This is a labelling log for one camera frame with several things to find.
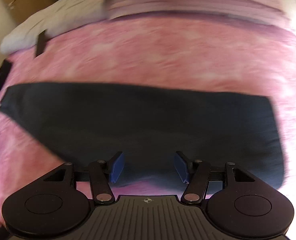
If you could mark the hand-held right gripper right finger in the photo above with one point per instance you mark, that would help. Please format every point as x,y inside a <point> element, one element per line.
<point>181,166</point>

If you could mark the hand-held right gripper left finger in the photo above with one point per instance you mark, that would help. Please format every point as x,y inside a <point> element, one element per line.
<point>116,167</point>

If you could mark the black garment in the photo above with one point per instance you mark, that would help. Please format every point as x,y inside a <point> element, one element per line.
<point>138,120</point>

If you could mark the pink floral bedsheet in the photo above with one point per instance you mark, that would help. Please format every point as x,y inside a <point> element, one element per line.
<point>163,55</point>

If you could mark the black smartphone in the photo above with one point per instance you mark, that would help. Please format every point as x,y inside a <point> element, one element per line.
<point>41,43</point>

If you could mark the grey striped quilt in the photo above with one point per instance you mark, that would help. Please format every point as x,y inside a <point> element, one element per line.
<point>188,2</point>

